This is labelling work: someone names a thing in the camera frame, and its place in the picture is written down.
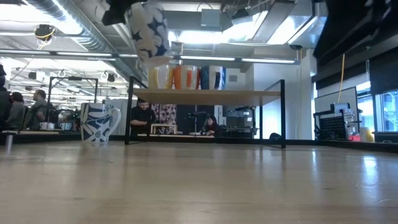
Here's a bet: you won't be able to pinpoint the white mug blue stars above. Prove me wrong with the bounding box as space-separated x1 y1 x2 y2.
126 0 172 68

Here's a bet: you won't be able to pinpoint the yellow ceramic mug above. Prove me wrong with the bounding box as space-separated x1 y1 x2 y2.
147 63 175 90

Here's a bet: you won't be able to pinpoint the orange and white mug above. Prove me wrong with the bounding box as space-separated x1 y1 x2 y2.
173 63 202 90

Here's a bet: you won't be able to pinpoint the white mug blue leaf pattern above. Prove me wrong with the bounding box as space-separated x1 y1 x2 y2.
80 102 123 144

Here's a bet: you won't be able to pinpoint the blue and white mug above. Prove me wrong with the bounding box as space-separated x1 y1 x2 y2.
199 65 227 91

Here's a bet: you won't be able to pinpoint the black round ceiling fixture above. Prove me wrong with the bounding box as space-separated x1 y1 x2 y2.
33 24 56 42

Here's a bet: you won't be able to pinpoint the grey ceiling box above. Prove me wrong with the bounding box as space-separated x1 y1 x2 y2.
200 8 222 28

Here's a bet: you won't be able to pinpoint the person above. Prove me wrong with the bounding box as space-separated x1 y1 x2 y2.
6 91 27 131
129 97 157 136
23 89 50 130
202 115 223 138
0 64 12 132

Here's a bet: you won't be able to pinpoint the black and white patterned panel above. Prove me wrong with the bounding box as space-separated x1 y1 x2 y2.
151 103 178 135

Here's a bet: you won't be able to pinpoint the small white stool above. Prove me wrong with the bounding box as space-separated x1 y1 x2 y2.
150 123 178 136

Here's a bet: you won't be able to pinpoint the long ceiling light bar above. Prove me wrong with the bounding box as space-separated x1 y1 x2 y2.
0 49 301 65

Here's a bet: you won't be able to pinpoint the yellow container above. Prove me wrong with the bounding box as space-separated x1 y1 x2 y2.
359 126 376 143

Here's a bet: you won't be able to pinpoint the silver ceiling duct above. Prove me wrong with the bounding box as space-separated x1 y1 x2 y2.
24 0 147 82

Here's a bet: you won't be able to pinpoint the black metal frame stand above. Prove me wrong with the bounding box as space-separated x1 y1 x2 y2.
45 75 100 105

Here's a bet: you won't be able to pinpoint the wooden shelf rack black frame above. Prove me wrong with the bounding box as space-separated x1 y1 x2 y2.
124 75 287 149

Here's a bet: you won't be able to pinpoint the small white post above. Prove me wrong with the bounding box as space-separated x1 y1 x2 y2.
5 133 14 155

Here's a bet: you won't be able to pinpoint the yellow hanging cable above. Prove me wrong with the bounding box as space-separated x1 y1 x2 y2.
336 54 346 104

